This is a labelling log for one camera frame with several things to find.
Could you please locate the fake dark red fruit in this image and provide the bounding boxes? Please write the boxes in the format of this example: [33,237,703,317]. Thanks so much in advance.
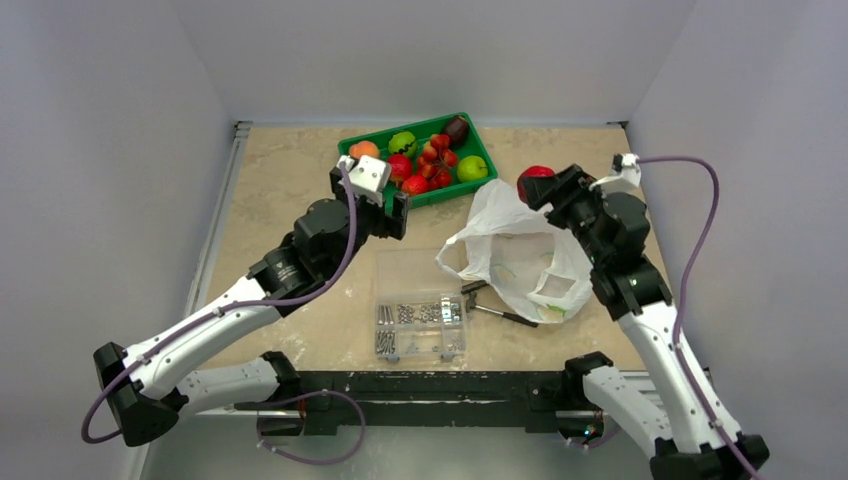
[440,114,470,148]

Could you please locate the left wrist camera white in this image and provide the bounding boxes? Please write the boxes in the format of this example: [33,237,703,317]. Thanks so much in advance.
[336,155,392,207]

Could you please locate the small black-handled hammer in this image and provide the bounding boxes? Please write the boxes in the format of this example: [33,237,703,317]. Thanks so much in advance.
[466,291,539,328]

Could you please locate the fake green cracked fruit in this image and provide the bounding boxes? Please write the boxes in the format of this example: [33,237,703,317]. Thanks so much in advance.
[388,130,419,159]

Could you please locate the fake green apple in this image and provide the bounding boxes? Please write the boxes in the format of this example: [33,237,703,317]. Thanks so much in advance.
[456,155,489,183]

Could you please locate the black base bar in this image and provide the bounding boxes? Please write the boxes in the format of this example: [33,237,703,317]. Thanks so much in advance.
[234,368,598,439]

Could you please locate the green plastic tray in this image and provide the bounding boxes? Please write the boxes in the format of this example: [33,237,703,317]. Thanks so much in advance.
[337,112,498,209]

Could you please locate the fake red apple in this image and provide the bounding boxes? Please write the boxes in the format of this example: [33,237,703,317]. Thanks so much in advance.
[516,165,556,205]
[400,174,430,197]
[386,153,414,186]

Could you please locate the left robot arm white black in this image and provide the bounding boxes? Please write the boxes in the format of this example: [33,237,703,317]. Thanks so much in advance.
[81,192,410,447]

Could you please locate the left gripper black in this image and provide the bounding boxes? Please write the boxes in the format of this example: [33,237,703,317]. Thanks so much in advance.
[328,170,409,278]

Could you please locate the white plastic bag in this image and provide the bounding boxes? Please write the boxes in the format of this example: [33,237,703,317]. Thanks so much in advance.
[435,179,593,324]

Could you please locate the clear plastic screw box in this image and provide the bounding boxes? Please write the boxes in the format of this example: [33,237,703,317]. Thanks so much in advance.
[374,248,467,363]

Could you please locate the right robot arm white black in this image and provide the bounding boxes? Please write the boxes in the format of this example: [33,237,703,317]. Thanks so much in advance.
[518,165,770,479]

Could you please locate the fake peach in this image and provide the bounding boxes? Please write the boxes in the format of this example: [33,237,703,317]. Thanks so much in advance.
[348,140,381,159]

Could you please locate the fake red cherry bunch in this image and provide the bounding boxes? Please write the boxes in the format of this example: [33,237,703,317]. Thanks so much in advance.
[416,134,459,191]

